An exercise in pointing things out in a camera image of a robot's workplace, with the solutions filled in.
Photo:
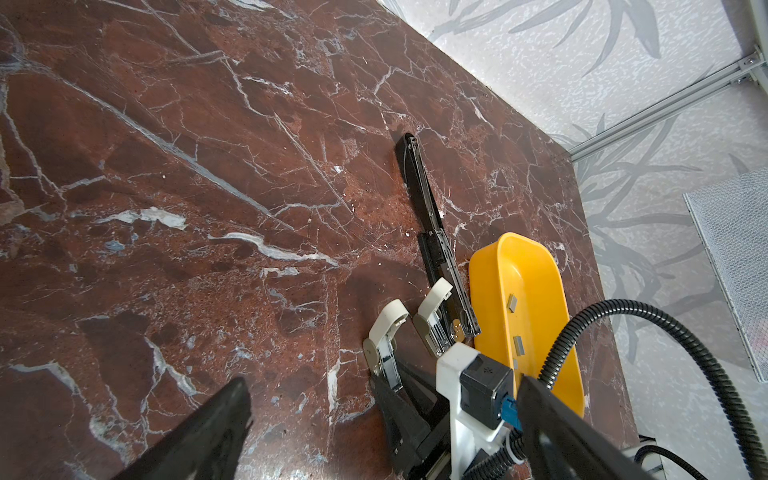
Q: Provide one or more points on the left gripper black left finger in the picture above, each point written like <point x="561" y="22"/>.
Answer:
<point x="206" y="445"/>

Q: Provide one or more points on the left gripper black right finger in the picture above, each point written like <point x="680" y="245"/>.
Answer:
<point x="561" y="445"/>

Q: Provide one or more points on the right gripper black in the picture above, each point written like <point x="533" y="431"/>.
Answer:
<point x="429" y="436"/>

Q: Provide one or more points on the white mini stapler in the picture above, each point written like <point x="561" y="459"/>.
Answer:
<point x="428" y="322"/>
<point x="380" y="345"/>

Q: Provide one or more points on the black stapler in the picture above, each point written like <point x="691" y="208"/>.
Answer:
<point x="457" y="314"/>

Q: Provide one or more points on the grey staple strip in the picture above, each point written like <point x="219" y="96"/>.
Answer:
<point x="512" y="303"/>
<point x="519" y="346"/>

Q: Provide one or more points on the yellow plastic tray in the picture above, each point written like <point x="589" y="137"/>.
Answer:
<point x="517" y="265"/>

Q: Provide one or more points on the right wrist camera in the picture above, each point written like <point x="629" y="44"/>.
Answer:
<point x="485" y="384"/>

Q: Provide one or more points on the white wire mesh basket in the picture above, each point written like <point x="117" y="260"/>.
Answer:
<point x="731" y="220"/>

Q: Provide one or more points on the aluminium frame crossbar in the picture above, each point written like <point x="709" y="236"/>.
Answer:
<point x="752" y="67"/>

